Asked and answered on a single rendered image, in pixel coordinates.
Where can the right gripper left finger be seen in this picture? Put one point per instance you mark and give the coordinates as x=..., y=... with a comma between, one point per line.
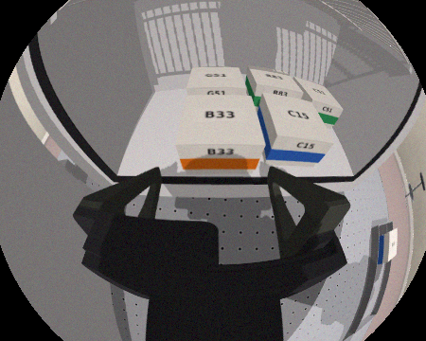
x=114, y=198

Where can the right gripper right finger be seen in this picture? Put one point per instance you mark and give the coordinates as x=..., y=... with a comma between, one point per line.
x=324, y=210

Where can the white table-top freezer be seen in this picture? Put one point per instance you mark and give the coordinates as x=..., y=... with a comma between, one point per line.
x=108, y=78

